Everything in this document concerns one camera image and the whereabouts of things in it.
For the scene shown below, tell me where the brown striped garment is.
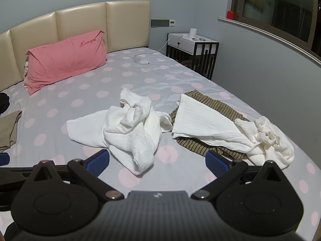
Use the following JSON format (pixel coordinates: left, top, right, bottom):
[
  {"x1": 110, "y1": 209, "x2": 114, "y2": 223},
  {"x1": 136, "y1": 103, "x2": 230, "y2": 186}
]
[{"x1": 169, "y1": 90, "x2": 251, "y2": 160}]

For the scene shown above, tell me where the window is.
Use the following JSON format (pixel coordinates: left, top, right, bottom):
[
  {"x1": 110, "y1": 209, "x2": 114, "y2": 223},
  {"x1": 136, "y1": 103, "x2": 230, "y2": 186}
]
[{"x1": 231, "y1": 0, "x2": 321, "y2": 52}]

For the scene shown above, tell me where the khaki garment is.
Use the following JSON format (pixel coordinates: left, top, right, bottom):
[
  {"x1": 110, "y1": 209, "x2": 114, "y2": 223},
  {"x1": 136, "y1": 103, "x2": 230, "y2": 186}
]
[{"x1": 0, "y1": 110, "x2": 23, "y2": 153}]

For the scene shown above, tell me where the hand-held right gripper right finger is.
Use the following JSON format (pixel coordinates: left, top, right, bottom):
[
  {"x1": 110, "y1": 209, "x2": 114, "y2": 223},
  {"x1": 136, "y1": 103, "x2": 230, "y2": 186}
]
[{"x1": 191, "y1": 151, "x2": 285, "y2": 201}]

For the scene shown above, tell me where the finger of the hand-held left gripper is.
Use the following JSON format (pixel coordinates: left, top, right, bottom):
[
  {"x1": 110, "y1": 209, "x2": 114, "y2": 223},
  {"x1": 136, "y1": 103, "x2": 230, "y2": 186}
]
[{"x1": 0, "y1": 153, "x2": 34, "y2": 181}]

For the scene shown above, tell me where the windowsill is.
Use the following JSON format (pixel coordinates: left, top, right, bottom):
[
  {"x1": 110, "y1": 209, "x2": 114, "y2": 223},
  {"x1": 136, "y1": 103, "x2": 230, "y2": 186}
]
[{"x1": 218, "y1": 16, "x2": 321, "y2": 67}]

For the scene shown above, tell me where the black cloth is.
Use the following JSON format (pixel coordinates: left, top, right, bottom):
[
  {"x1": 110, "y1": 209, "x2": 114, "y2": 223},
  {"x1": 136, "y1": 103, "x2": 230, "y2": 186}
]
[{"x1": 0, "y1": 92, "x2": 10, "y2": 116}]

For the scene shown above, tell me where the dark wall switch panel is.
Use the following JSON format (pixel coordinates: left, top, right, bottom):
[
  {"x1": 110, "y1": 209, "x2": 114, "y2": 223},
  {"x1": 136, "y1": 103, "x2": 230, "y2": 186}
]
[{"x1": 151, "y1": 19, "x2": 170, "y2": 28}]

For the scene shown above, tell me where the white black nightstand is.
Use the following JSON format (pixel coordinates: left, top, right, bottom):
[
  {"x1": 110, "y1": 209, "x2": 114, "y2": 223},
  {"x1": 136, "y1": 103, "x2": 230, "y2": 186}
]
[{"x1": 166, "y1": 33, "x2": 220, "y2": 81}]

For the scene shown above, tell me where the large white crinkled garment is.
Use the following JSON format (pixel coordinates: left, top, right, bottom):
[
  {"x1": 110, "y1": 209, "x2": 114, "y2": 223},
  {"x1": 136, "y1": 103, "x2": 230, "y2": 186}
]
[{"x1": 66, "y1": 88, "x2": 173, "y2": 176}]

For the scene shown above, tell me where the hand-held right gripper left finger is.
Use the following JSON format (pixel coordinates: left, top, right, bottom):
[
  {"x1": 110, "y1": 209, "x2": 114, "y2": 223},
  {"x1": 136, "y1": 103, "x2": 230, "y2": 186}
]
[{"x1": 25, "y1": 149, "x2": 124, "y2": 202}]

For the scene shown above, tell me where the white charging cable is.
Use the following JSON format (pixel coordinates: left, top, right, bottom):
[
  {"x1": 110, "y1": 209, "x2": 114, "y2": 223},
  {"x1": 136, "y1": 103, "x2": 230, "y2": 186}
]
[{"x1": 132, "y1": 35, "x2": 171, "y2": 65}]

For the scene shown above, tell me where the grey polka dot bed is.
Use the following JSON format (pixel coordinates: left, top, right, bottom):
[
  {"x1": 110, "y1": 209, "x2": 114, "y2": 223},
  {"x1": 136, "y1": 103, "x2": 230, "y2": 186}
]
[{"x1": 0, "y1": 46, "x2": 321, "y2": 241}]

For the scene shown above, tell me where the pink pillow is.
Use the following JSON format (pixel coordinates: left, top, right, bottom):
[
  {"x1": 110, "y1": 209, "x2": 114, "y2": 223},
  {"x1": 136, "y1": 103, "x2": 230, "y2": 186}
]
[{"x1": 24, "y1": 30, "x2": 108, "y2": 96}]

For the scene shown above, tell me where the beige padded headboard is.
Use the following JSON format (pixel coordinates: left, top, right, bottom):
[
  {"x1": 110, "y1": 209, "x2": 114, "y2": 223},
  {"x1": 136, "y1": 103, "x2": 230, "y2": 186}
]
[{"x1": 0, "y1": 1, "x2": 151, "y2": 92}]

